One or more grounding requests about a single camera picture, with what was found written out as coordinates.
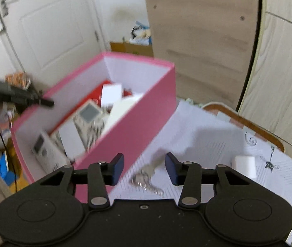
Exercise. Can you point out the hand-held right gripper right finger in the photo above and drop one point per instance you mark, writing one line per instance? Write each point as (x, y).
(171, 169)

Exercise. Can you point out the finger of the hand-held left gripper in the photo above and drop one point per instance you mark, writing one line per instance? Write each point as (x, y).
(44, 102)

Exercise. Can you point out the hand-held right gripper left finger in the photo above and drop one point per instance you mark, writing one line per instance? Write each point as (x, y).
(117, 169)

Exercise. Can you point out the metal key bunch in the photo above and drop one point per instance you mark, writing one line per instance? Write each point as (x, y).
(146, 177)

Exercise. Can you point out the white remote with small display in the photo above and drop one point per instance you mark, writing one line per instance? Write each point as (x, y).
(42, 146)

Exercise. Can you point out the pink cardboard box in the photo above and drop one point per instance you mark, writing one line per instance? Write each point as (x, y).
(135, 128)

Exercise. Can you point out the white remote with large display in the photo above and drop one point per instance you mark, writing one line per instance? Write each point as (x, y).
(88, 113)

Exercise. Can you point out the white remote with label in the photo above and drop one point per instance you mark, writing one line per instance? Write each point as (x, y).
(121, 109)

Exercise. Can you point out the small white box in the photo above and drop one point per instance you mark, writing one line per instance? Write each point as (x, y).
(112, 92)

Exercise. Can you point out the orange patterned packaging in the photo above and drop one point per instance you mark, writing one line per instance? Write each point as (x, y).
(18, 80)

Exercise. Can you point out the red patterned paper lining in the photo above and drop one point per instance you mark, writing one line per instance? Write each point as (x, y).
(95, 92)

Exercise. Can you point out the white charger adapter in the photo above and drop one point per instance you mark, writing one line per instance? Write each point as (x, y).
(245, 165)

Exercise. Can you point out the white panel door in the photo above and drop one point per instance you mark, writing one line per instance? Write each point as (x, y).
(50, 25)

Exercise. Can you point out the blue box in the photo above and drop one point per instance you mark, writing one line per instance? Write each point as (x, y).
(3, 168)

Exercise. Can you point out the brown-edged table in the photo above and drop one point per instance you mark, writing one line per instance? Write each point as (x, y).
(259, 126)

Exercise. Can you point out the cardboard box with green print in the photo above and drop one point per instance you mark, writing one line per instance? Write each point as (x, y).
(127, 48)

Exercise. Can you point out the blue plastic bag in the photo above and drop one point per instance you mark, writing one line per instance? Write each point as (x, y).
(142, 34)

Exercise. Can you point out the wooden shelf cabinet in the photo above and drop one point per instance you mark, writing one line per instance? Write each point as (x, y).
(200, 43)

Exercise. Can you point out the light wood wardrobe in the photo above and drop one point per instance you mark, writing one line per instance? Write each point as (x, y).
(285, 69)

